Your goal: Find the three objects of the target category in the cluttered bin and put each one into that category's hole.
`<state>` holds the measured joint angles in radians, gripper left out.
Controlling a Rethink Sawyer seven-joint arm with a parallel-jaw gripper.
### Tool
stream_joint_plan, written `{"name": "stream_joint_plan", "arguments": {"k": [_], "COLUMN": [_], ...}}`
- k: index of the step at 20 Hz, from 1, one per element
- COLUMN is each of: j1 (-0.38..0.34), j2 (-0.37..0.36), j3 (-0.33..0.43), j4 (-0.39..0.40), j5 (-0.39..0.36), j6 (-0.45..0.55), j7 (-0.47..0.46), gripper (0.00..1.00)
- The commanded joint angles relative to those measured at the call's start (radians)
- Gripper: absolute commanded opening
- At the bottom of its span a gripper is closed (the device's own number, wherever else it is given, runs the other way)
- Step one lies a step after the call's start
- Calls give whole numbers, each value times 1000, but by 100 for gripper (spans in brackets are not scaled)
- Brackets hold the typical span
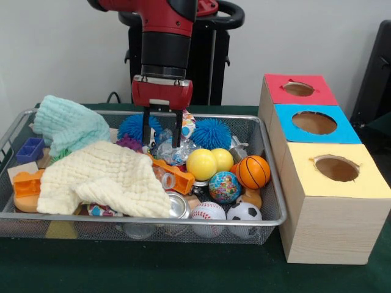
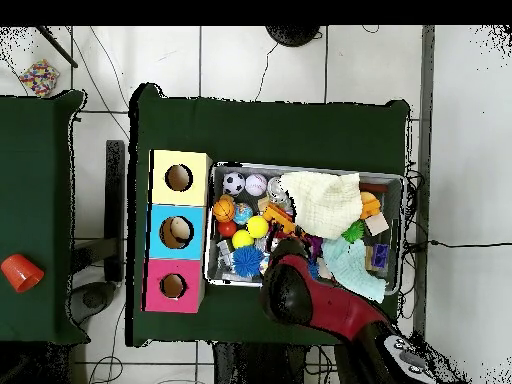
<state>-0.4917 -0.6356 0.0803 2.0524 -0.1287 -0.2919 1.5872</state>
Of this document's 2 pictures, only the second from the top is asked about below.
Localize blue spiky ball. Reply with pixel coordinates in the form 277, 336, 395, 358
231, 244, 266, 279

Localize small soccer ball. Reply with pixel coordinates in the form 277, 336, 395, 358
222, 171, 247, 197

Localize large yellow ball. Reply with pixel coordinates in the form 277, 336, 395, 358
246, 215, 271, 240

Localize mint green cloth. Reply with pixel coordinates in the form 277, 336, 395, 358
321, 236, 387, 305

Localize globe print ball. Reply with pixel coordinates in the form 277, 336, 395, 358
232, 203, 255, 227

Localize red cup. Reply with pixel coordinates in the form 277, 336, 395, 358
0, 253, 45, 294

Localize dark green table cloth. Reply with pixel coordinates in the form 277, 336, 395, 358
126, 83, 411, 353

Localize green covered side table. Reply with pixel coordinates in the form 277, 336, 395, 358
0, 89, 87, 347

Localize black round stand base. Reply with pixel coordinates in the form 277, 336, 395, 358
265, 25, 323, 48

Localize cream waffle cloth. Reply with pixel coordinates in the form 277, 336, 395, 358
279, 170, 365, 241

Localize small baseball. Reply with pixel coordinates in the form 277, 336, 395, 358
244, 173, 269, 198

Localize small yellow ball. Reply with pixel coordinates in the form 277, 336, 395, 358
231, 229, 255, 250

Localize small orange basketball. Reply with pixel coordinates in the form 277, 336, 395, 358
211, 197, 237, 224

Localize wooden box with three holes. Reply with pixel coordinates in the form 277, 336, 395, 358
143, 148, 213, 315

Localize shallow clear mesh bin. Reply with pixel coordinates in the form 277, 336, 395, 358
205, 162, 405, 297

